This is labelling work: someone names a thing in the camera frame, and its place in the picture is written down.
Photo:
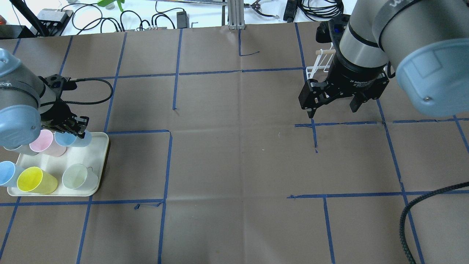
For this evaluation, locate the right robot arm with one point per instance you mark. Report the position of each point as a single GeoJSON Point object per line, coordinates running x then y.
{"type": "Point", "coordinates": [425, 41]}

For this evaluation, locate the cream serving tray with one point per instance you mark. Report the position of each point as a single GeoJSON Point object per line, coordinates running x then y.
{"type": "Point", "coordinates": [93, 156]}

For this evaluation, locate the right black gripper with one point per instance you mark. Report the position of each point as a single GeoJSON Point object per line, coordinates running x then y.
{"type": "Point", "coordinates": [353, 78]}

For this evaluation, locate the white wire cup rack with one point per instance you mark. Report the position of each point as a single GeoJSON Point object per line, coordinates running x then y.
{"type": "Point", "coordinates": [323, 61]}

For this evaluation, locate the cream white cup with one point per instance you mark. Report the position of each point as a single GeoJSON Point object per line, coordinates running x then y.
{"type": "Point", "coordinates": [80, 177]}

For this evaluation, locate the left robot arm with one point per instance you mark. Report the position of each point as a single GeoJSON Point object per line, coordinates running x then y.
{"type": "Point", "coordinates": [29, 103]}

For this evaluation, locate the brown paper table cover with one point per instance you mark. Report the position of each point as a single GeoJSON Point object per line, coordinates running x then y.
{"type": "Point", "coordinates": [212, 160]}

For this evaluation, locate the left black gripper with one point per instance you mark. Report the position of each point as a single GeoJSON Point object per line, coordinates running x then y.
{"type": "Point", "coordinates": [55, 112]}

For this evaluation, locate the pink cup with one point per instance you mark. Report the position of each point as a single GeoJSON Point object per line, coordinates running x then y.
{"type": "Point", "coordinates": [47, 145]}

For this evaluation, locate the yellow cup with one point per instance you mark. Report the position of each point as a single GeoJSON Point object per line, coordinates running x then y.
{"type": "Point", "coordinates": [36, 180]}

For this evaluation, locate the black power adapter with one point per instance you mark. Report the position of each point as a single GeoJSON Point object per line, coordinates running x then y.
{"type": "Point", "coordinates": [182, 20]}

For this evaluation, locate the light blue cup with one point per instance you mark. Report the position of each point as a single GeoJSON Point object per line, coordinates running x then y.
{"type": "Point", "coordinates": [9, 173]}
{"type": "Point", "coordinates": [71, 140]}

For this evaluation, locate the aluminium frame post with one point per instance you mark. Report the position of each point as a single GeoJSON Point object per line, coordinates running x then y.
{"type": "Point", "coordinates": [236, 14]}

